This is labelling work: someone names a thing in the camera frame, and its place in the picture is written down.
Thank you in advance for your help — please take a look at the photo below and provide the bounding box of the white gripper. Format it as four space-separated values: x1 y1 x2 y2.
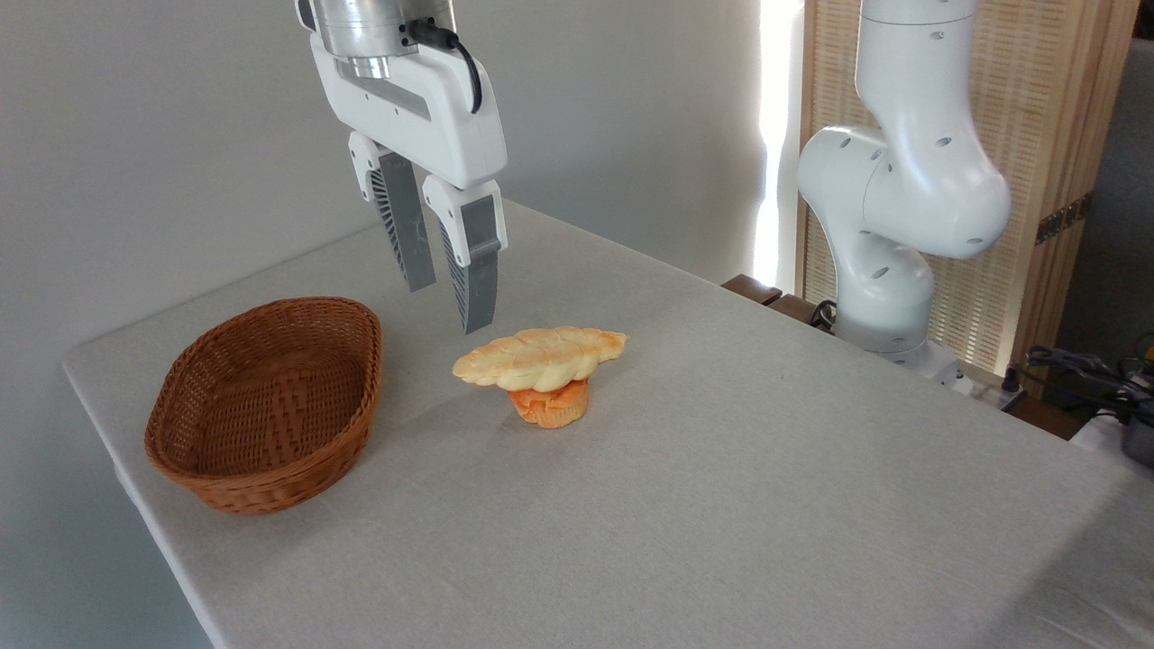
308 32 508 335

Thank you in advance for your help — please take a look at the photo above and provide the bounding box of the braided golden bread loaf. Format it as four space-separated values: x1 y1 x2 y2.
452 325 629 393

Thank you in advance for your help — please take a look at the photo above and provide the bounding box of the orange muffin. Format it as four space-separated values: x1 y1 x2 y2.
506 378 591 430

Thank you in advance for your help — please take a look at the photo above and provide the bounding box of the brown wicker basket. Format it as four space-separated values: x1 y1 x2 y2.
144 297 384 516

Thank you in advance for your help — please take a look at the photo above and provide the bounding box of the beige tablecloth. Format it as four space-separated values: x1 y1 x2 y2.
61 198 1154 649

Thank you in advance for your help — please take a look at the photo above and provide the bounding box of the white power strip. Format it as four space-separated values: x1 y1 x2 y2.
938 362 1029 412

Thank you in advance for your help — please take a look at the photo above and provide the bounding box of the wooden slatted folding screen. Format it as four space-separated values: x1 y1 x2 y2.
798 0 1142 399

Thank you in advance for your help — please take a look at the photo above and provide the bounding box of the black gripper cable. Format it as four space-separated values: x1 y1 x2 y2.
401 19 484 115

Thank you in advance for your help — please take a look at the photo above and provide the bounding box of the black cable bundle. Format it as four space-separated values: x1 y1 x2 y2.
1026 344 1154 426

